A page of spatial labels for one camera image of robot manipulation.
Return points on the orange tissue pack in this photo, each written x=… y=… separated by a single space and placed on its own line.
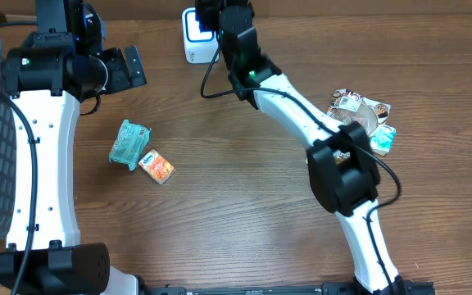
x=156 y=166

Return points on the teal tissue pack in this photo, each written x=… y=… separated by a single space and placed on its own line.
x=382 y=139

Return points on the green wet wipes pack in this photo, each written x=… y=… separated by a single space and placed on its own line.
x=129 y=144

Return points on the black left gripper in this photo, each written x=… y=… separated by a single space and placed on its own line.
x=125 y=79

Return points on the beige paper pouch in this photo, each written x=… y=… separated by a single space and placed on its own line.
x=348 y=106

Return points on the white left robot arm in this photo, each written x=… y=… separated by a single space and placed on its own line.
x=45 y=88

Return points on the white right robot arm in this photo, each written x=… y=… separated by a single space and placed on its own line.
x=343 y=171

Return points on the white barcode scanner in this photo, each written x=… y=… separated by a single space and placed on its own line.
x=199 y=46

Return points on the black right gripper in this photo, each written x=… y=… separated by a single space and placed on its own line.
x=209 y=14

